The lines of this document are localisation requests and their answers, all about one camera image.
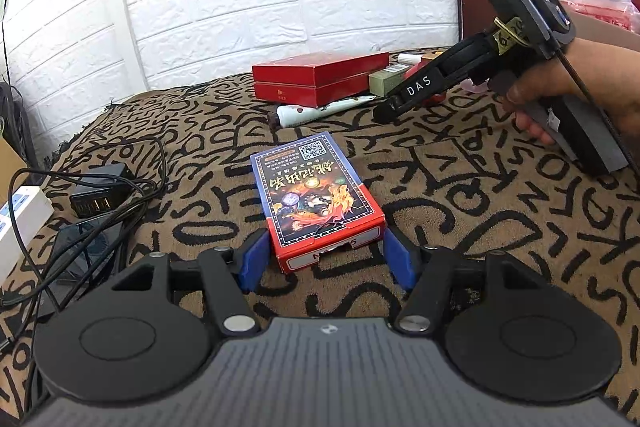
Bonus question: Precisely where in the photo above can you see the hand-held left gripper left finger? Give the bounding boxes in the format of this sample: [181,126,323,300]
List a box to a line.
[112,227,273,339]

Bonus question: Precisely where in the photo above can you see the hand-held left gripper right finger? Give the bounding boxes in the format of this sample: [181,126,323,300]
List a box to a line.
[382,224,531,339]

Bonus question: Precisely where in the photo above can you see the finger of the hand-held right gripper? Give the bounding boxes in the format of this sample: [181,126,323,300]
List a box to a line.
[372,93,417,126]

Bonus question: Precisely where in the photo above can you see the white cream tube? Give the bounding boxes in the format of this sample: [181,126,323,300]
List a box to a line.
[267,94,379,130]

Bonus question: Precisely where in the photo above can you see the playing card box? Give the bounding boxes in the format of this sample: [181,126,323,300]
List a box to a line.
[250,132,386,275]

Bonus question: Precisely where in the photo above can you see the person's right hand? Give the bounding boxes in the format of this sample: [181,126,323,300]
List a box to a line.
[501,38,640,144]

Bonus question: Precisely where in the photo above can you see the olive green small box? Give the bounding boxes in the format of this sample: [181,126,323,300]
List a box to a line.
[369,64,408,98]

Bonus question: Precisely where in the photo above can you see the large red gift box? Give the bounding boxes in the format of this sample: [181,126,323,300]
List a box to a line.
[251,52,391,108]

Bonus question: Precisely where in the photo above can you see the pink plastic packets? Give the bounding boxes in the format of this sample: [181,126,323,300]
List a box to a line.
[555,0,640,32]

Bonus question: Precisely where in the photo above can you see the brown patterned blanket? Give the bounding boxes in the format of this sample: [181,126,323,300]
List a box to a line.
[0,49,640,408]

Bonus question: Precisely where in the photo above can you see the black multi-port charger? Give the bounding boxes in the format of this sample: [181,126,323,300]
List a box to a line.
[69,163,136,219]

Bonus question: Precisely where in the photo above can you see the black phone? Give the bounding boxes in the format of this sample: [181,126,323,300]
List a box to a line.
[37,222,131,288]

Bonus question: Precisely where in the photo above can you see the white power strip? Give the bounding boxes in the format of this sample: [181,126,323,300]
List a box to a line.
[0,186,55,283]

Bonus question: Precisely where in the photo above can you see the black cable bundle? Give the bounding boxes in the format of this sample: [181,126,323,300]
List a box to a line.
[0,134,168,358]

